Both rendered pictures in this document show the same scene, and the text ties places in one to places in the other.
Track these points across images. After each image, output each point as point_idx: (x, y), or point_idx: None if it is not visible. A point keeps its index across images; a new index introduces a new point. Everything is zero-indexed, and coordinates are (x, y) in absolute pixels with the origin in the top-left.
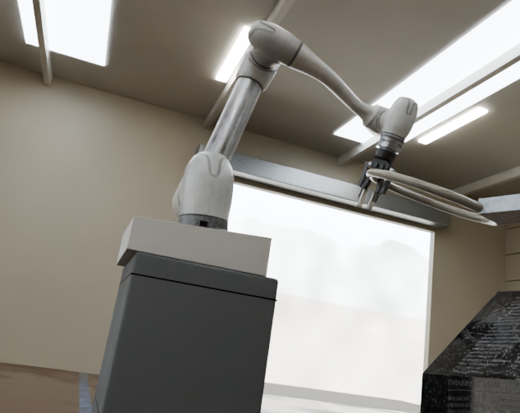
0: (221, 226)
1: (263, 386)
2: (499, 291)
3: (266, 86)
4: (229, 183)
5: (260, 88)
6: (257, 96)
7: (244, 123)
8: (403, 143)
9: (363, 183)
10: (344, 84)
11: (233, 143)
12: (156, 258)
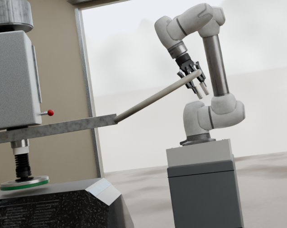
0: (187, 140)
1: (173, 214)
2: (102, 177)
3: (205, 34)
4: (184, 118)
5: (204, 38)
6: (206, 44)
7: (209, 64)
8: (170, 51)
9: (203, 76)
10: None
11: (212, 79)
12: None
